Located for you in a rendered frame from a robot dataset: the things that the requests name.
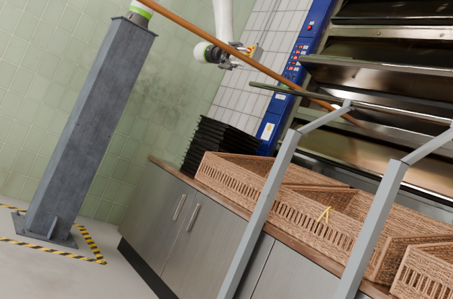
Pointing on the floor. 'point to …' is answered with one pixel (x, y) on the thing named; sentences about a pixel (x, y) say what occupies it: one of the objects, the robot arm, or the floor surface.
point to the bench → (217, 245)
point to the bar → (358, 262)
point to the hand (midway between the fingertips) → (240, 56)
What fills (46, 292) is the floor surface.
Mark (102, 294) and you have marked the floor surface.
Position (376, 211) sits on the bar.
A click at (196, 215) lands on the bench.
